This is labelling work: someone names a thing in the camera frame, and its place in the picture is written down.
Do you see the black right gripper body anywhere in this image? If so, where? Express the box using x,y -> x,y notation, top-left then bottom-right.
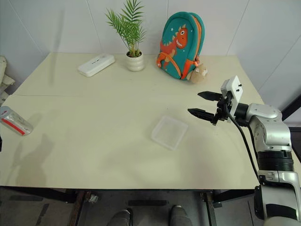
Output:
212,91 -> 233,126

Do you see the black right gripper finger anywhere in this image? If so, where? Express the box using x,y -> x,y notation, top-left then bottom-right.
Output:
187,107 -> 216,122
197,90 -> 223,102

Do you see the clear plastic square container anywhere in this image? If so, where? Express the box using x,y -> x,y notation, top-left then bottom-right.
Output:
151,115 -> 189,152

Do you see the brown plush toy pendant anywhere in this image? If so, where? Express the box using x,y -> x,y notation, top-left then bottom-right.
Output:
187,63 -> 210,84

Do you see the teal dinosaur backpack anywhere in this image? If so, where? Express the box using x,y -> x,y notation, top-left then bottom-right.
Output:
155,11 -> 206,81

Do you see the white machine part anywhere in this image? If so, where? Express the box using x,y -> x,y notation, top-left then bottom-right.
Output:
0,56 -> 16,107

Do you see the white ribbed plant pot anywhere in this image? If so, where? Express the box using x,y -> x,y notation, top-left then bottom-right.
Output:
124,50 -> 145,72

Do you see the rusty metal bar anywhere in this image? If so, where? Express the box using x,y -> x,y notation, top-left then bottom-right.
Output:
68,191 -> 92,226
200,192 -> 218,226

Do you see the green palm plant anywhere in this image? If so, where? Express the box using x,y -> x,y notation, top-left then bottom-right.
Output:
105,0 -> 147,58

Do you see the white rectangular case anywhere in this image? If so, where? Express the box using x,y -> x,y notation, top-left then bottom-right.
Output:
78,53 -> 116,77

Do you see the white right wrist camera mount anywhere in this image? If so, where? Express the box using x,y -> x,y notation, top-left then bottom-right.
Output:
220,75 -> 244,112

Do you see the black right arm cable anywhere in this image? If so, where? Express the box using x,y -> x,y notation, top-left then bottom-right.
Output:
226,114 -> 261,182

